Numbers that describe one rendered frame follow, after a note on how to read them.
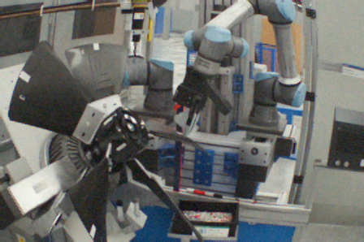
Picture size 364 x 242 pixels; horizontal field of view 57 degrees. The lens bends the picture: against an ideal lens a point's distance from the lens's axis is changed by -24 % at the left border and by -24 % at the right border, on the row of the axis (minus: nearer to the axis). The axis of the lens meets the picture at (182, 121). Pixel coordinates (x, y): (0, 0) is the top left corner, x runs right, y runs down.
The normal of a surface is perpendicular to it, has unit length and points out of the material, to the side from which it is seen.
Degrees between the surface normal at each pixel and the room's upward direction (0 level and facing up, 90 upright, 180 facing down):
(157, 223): 90
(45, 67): 72
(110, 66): 35
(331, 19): 90
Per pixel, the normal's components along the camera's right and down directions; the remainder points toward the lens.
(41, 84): 0.67, 0.01
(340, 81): -0.37, 0.23
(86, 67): 0.16, -0.55
